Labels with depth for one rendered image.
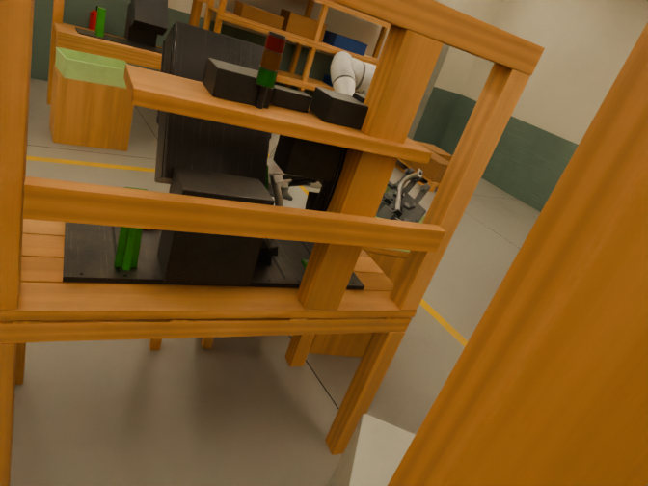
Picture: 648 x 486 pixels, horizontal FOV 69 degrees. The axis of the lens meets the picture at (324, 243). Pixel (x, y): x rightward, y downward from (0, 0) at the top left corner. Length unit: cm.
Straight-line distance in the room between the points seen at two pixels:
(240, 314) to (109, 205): 59
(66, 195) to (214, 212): 36
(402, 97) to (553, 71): 806
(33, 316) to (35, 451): 89
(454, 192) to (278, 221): 69
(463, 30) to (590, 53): 774
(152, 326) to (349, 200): 74
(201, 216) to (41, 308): 51
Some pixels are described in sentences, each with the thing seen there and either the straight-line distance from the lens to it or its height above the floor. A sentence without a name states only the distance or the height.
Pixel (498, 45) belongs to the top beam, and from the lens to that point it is 166.
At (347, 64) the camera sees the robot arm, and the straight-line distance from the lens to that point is 224.
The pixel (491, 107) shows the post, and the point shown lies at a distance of 174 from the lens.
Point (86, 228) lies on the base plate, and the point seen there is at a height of 90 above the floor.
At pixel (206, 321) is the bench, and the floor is 83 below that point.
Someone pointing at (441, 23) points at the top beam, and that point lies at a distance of 151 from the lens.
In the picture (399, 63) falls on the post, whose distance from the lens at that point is 146.
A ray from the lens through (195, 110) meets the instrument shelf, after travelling 124.
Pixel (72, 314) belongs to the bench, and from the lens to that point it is 154.
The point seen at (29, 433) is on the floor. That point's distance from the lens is 238.
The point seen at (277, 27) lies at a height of 145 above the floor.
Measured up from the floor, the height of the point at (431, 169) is 30.
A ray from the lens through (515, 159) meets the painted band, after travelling 949.
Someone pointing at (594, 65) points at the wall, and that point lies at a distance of 917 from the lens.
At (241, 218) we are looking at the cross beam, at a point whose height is 124.
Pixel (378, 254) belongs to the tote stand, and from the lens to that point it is 269.
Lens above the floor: 182
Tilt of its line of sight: 25 degrees down
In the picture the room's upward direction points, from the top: 20 degrees clockwise
